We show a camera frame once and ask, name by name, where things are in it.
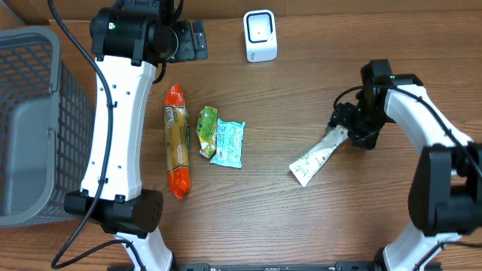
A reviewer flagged white gold-capped cream tube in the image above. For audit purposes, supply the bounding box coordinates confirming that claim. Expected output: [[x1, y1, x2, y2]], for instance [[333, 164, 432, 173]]
[[289, 125, 348, 187]]

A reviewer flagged green snack packet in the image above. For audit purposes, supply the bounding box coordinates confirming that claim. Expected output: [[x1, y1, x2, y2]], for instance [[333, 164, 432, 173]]
[[196, 106, 218, 159]]

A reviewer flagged orange pasta package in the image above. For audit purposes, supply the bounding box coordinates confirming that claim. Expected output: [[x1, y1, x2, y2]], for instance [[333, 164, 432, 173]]
[[164, 84, 191, 199]]

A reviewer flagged teal snack packet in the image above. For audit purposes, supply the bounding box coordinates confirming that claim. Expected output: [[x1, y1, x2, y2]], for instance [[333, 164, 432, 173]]
[[210, 118, 246, 169]]

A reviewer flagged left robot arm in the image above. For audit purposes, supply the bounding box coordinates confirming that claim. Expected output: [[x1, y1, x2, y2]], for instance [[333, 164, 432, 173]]
[[64, 0, 207, 270]]

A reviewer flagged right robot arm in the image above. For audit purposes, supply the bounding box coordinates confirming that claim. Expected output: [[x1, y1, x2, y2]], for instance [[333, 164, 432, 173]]
[[328, 59, 481, 270]]

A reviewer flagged white barcode scanner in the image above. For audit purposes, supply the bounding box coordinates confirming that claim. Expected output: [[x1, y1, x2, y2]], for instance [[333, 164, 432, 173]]
[[243, 9, 278, 62]]

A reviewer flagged grey plastic shopping basket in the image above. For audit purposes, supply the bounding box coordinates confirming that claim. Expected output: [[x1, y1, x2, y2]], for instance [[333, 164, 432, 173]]
[[1, 26, 94, 227]]

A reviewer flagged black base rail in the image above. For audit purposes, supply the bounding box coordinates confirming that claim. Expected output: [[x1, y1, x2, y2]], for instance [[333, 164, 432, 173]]
[[107, 261, 444, 271]]

